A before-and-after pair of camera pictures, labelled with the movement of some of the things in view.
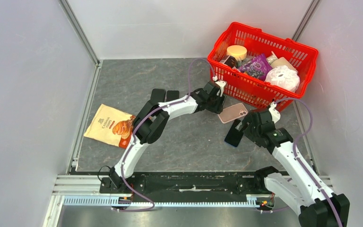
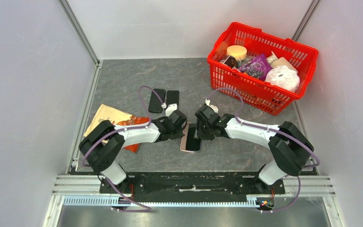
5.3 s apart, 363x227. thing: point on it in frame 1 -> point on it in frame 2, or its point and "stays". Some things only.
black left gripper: (219, 106) -> (179, 135)
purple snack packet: (257, 66) stays
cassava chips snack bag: (110, 126) stays
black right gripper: (248, 118) -> (200, 134)
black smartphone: (171, 95) stays
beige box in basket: (281, 61) stays
